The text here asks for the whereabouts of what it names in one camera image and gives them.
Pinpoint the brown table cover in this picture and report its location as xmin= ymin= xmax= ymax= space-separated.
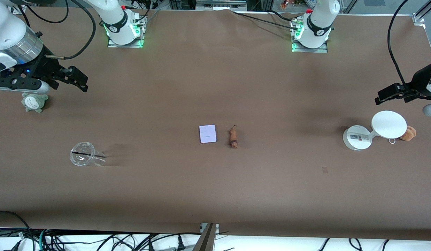
xmin=0 ymin=8 xmax=431 ymax=241

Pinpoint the long black table cable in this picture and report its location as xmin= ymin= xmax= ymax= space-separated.
xmin=232 ymin=12 xmax=300 ymax=31

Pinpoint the grey metal box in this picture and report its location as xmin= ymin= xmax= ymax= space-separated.
xmin=195 ymin=0 xmax=248 ymax=11

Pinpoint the short black table cable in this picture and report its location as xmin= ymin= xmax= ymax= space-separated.
xmin=269 ymin=10 xmax=303 ymax=21

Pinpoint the black drinking straw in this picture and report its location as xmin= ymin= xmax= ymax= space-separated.
xmin=72 ymin=151 xmax=107 ymax=158

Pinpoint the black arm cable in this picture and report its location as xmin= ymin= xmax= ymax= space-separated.
xmin=387 ymin=0 xmax=423 ymax=97
xmin=18 ymin=0 xmax=97 ymax=60

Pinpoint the thick black floor cable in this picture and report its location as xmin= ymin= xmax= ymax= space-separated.
xmin=0 ymin=211 xmax=31 ymax=251

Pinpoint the clear plastic cup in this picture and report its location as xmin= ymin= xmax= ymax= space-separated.
xmin=70 ymin=141 xmax=107 ymax=167

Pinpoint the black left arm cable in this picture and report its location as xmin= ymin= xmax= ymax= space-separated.
xmin=387 ymin=0 xmax=423 ymax=97

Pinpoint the grey plush toy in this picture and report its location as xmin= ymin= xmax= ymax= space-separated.
xmin=21 ymin=92 xmax=49 ymax=113

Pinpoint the brown teddy bear keychain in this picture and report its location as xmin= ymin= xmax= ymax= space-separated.
xmin=399 ymin=126 xmax=417 ymax=142

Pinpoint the white round stand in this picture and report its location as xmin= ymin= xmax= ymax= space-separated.
xmin=343 ymin=111 xmax=407 ymax=151

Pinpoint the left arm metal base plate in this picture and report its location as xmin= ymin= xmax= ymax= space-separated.
xmin=291 ymin=19 xmax=328 ymax=54

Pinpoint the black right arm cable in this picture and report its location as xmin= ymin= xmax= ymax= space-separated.
xmin=18 ymin=0 xmax=97 ymax=60

